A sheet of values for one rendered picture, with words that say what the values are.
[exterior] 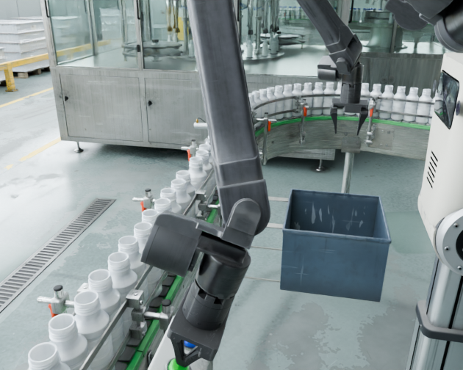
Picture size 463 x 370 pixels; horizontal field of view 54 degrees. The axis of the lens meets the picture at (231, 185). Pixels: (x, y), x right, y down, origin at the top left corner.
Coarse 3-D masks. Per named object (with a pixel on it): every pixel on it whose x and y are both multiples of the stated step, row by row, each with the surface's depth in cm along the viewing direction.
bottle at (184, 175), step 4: (176, 172) 120; (180, 172) 121; (184, 172) 121; (188, 172) 120; (176, 176) 119; (180, 176) 118; (184, 176) 118; (188, 176) 119; (188, 180) 119; (188, 184) 119; (188, 188) 119; (192, 188) 120; (188, 192) 119; (192, 192) 120; (192, 196) 120; (192, 208) 121; (192, 212) 122; (192, 216) 122
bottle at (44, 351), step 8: (40, 344) 61; (48, 344) 62; (32, 352) 61; (40, 352) 62; (48, 352) 62; (56, 352) 60; (32, 360) 59; (40, 360) 62; (48, 360) 59; (56, 360) 60; (32, 368) 59; (40, 368) 59; (48, 368) 59; (56, 368) 60; (64, 368) 62
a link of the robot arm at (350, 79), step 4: (356, 64) 127; (360, 64) 128; (356, 68) 126; (360, 68) 127; (352, 72) 127; (356, 72) 127; (360, 72) 127; (340, 76) 132; (344, 76) 129; (348, 76) 128; (352, 76) 127; (356, 76) 127; (360, 76) 128; (344, 80) 129; (348, 80) 128; (352, 80) 128; (356, 80) 128; (360, 80) 128; (352, 84) 129
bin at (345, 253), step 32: (320, 192) 162; (288, 224) 157; (320, 224) 167; (352, 224) 164; (384, 224) 141; (288, 256) 139; (320, 256) 137; (352, 256) 135; (384, 256) 133; (288, 288) 144; (320, 288) 142; (352, 288) 139
